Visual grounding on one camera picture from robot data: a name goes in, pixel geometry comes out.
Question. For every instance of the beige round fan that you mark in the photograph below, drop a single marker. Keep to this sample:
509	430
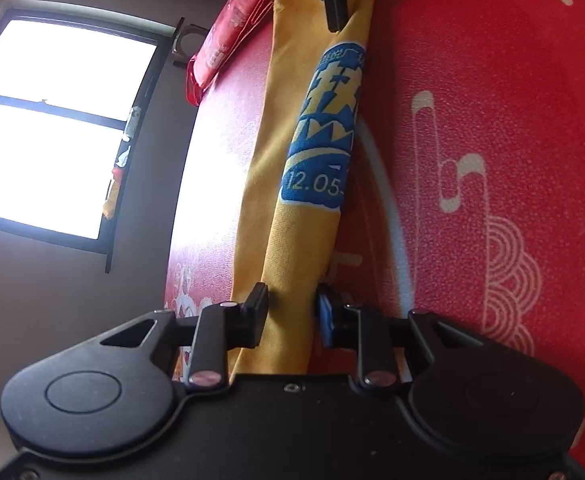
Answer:
190	42

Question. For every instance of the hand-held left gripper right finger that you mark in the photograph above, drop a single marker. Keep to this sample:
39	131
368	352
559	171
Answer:
325	317

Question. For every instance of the white packet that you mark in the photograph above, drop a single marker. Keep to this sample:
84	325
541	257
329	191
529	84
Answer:
131	122

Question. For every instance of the red printed table mat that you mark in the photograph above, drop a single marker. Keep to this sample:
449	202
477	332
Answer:
472	110

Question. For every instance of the yellow packet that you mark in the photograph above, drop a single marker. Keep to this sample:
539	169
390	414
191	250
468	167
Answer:
112	195

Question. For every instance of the red folded shopping bag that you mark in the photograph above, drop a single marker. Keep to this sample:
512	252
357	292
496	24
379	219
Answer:
227	30

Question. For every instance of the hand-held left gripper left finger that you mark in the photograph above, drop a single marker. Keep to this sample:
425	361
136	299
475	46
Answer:
257	317

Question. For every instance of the yellow cartoon shopping bag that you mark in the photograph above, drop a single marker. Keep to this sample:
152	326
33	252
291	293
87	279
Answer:
297	240

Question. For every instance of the crumpled clear plastic wrapper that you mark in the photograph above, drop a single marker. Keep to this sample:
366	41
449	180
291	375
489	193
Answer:
122	157

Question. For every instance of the dark framed window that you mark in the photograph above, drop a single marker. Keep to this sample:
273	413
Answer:
47	135

